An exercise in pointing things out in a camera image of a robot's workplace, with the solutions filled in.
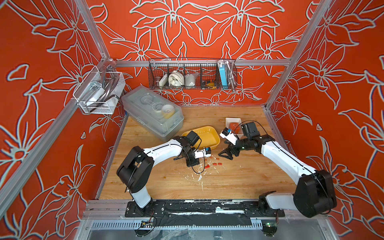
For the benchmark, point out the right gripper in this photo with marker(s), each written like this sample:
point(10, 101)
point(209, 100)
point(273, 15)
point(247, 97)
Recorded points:
point(232, 147)

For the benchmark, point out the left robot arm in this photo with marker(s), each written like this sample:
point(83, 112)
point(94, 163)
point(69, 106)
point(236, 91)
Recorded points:
point(137, 166)

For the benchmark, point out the orange cube block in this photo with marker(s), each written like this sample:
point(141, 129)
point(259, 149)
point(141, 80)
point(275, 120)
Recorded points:
point(233, 125)

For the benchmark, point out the clear wall-mounted bin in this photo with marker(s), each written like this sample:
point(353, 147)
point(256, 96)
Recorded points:
point(101, 92)

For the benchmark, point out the white square box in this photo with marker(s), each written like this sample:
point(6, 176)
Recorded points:
point(237, 130)

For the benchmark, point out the yellow plastic tray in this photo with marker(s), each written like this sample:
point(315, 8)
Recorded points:
point(209, 136)

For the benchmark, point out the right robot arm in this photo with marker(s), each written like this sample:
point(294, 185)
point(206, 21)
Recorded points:
point(315, 191)

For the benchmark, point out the yellow tape roll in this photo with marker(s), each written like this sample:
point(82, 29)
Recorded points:
point(168, 111)

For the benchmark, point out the blue box in basket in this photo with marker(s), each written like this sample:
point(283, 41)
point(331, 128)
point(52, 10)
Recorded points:
point(222, 66)

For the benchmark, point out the black wire wall basket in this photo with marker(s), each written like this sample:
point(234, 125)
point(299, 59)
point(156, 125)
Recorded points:
point(199, 73)

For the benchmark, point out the white cloth in basket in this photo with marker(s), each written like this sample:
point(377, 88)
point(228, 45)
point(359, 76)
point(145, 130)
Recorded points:
point(176, 79)

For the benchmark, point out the clear lidded storage container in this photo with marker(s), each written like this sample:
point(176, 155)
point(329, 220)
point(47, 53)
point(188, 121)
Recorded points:
point(145, 106)

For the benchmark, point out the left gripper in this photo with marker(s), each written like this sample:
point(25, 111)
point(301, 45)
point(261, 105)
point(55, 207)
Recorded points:
point(195, 162)

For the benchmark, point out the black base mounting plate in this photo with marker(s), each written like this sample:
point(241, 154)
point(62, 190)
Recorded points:
point(161, 208)

